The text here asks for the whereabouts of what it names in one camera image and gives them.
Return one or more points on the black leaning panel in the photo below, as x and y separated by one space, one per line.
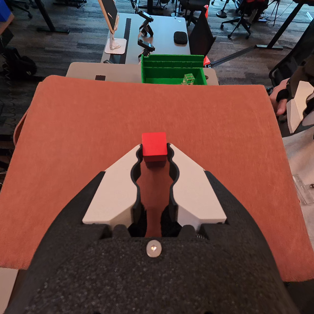
201 36

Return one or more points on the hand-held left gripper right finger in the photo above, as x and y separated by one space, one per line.
196 196

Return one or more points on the green plastic bin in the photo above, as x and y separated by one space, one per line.
162 73

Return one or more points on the black oval pad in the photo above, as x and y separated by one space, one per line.
180 38

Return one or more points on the clear badge holder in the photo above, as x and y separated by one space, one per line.
304 189

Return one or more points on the small black device stand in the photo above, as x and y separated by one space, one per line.
146 46
146 22

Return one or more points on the rust brown felt bag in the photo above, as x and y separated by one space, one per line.
85 122

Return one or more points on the light grey desk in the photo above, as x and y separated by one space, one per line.
164 29
117 73

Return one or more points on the person's right hand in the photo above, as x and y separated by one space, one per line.
279 108

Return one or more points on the small blue container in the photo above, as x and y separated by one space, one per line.
3 16

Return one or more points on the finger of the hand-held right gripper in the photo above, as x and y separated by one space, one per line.
296 110

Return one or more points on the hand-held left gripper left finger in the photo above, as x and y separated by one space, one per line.
112 196

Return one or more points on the red wooden cube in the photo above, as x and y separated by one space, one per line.
154 144

